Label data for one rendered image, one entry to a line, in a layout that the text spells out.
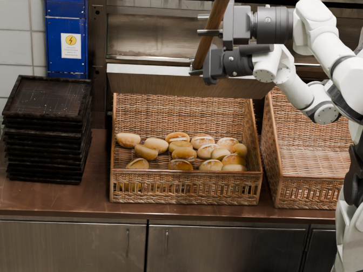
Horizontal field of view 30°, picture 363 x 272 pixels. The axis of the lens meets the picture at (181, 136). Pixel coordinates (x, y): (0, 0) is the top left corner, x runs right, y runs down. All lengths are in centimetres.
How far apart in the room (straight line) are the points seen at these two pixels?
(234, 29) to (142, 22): 112
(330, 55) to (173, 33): 130
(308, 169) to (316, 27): 131
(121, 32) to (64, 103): 39
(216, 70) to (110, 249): 90
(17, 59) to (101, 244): 81
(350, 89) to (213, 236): 126
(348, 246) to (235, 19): 84
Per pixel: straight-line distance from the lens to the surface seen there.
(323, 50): 150
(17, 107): 250
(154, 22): 269
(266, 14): 160
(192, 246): 258
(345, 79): 143
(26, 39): 274
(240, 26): 161
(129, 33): 269
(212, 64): 201
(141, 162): 260
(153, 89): 238
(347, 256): 217
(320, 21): 155
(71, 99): 254
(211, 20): 156
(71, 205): 249
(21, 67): 280
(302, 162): 281
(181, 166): 261
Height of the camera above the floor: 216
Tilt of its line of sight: 33 degrees down
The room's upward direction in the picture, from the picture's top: 5 degrees clockwise
